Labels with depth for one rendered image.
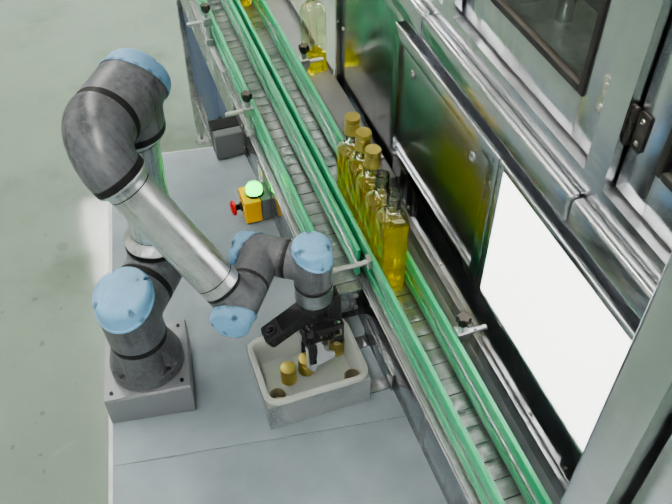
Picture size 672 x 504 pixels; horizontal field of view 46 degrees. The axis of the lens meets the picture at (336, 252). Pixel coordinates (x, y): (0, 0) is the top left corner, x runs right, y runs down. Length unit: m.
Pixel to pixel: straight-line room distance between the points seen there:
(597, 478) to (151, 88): 0.96
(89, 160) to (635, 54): 0.78
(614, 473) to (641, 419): 0.07
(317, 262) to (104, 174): 0.41
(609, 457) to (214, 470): 1.16
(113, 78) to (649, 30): 0.78
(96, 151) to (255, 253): 0.37
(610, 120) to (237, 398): 0.98
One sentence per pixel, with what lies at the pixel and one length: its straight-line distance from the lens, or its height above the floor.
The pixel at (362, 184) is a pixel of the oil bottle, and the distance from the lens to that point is 1.69.
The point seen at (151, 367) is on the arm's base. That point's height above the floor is 0.90.
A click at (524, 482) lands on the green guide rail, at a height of 0.92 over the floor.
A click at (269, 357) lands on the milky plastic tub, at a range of 1.77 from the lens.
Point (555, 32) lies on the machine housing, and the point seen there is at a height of 1.56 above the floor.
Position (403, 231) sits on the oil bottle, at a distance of 1.63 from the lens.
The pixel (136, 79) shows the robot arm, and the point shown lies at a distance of 1.34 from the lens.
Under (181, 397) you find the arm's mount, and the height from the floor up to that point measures 0.81.
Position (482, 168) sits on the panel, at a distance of 1.49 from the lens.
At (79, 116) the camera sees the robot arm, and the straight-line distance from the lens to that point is 1.28.
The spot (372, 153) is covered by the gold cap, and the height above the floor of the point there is 1.16.
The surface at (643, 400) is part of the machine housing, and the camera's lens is 0.54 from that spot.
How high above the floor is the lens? 2.21
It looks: 47 degrees down
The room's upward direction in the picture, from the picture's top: straight up
